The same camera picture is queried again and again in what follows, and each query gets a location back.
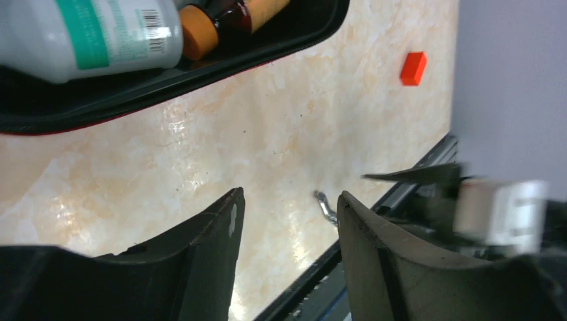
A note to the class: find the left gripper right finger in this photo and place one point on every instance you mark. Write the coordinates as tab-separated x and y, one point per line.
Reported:
392	274

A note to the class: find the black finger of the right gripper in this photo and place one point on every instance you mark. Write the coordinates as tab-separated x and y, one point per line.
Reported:
442	174

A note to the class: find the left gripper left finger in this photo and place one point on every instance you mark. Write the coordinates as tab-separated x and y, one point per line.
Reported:
185	273

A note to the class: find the black handled scissors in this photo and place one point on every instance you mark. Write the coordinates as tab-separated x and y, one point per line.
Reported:
328	213

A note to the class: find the amber medicine bottle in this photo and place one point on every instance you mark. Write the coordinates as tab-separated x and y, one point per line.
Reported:
208	24

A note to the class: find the clear white cap bottle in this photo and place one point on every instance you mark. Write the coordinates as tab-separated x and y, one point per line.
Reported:
59	41

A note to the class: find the red black medicine kit bag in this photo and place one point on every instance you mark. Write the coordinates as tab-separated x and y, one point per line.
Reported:
31	106

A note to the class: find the orange red block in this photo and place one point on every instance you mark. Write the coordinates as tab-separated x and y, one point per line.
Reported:
413	68

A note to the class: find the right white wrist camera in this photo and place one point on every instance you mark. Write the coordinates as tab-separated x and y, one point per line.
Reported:
506	214

